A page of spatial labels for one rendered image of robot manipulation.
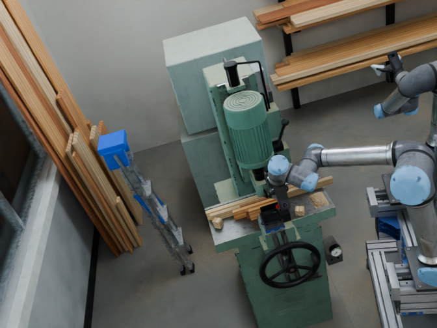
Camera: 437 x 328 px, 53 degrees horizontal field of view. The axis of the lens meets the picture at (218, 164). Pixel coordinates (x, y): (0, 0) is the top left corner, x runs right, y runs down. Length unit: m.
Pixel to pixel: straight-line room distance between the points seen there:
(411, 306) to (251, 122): 1.05
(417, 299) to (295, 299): 0.73
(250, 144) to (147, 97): 2.55
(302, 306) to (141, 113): 2.58
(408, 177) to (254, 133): 0.67
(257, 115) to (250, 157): 0.21
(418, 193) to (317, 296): 1.26
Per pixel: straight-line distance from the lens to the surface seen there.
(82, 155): 3.03
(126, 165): 2.59
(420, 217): 1.60
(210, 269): 3.19
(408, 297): 2.07
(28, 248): 2.67
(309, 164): 1.68
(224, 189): 2.51
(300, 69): 3.96
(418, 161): 1.52
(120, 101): 4.34
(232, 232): 2.11
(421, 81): 1.99
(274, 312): 2.59
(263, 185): 2.06
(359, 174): 3.69
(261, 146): 1.89
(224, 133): 2.12
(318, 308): 2.69
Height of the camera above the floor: 2.40
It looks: 36 degrees down
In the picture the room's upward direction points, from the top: 16 degrees counter-clockwise
